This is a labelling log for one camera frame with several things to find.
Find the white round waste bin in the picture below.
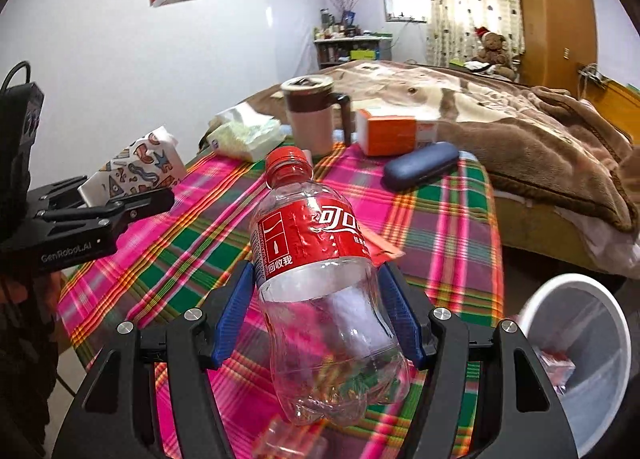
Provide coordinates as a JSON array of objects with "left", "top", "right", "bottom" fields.
[{"left": 514, "top": 272, "right": 633, "bottom": 456}]

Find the white brown tumbler mug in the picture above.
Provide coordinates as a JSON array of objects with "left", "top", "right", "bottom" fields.
[{"left": 279, "top": 74, "right": 353, "bottom": 156}]

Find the cluttered shelf desk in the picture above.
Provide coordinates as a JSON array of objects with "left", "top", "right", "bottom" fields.
[{"left": 313, "top": 33, "right": 394, "bottom": 71}]

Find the dark blue glasses case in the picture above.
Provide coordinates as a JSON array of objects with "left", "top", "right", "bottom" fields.
[{"left": 380, "top": 141, "right": 461, "bottom": 192}]

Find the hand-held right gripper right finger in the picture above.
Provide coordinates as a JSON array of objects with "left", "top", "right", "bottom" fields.
[{"left": 376, "top": 260, "right": 584, "bottom": 459}]

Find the brown teddy bear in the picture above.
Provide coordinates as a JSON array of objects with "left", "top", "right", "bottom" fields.
[{"left": 471, "top": 26, "right": 517, "bottom": 78}]

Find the power strip with cables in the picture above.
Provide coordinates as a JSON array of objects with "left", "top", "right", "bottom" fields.
[{"left": 576, "top": 63, "right": 612, "bottom": 86}]

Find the pale pink bedsheet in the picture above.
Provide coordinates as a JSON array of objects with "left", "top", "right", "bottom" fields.
[{"left": 564, "top": 203, "right": 640, "bottom": 276}]

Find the wooden bed headboard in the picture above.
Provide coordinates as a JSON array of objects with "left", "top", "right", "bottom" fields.
[{"left": 584, "top": 78, "right": 640, "bottom": 146}]

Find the small window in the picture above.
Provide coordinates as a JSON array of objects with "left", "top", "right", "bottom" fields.
[{"left": 382, "top": 0, "right": 430, "bottom": 24}]

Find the green white tissue pack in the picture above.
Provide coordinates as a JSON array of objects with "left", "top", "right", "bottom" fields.
[{"left": 206, "top": 104, "right": 287, "bottom": 163}]

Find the orange white box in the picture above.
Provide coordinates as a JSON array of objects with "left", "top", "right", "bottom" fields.
[{"left": 355, "top": 108, "right": 438, "bottom": 158}]

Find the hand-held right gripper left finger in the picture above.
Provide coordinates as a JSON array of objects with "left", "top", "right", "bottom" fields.
[{"left": 52, "top": 260, "right": 257, "bottom": 459}]

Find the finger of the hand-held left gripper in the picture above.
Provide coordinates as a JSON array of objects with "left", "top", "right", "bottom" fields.
[
  {"left": 35, "top": 188, "right": 176, "bottom": 236},
  {"left": 26, "top": 176, "right": 103, "bottom": 212}
]

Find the pink green plaid tablecloth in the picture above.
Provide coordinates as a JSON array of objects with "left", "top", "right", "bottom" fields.
[{"left": 56, "top": 136, "right": 507, "bottom": 459}]

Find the brown printed fleece blanket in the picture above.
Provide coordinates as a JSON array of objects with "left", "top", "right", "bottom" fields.
[{"left": 248, "top": 60, "right": 640, "bottom": 236}]

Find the wooden wardrobe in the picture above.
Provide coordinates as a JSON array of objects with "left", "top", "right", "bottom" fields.
[{"left": 512, "top": 0, "right": 599, "bottom": 91}]

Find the red white drink carton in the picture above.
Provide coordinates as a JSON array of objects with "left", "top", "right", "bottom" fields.
[{"left": 531, "top": 346, "right": 577, "bottom": 391}]

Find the red label clear soda bottle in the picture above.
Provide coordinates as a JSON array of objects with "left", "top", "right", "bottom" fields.
[{"left": 248, "top": 146, "right": 426, "bottom": 426}]

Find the vase with dry branches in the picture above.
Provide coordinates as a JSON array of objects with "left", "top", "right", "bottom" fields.
[{"left": 319, "top": 0, "right": 379, "bottom": 28}]

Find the dark cloth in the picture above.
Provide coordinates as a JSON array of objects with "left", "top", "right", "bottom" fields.
[{"left": 0, "top": 266, "right": 68, "bottom": 459}]

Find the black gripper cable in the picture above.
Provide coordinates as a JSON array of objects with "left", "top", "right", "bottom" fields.
[{"left": 0, "top": 60, "right": 32, "bottom": 92}]

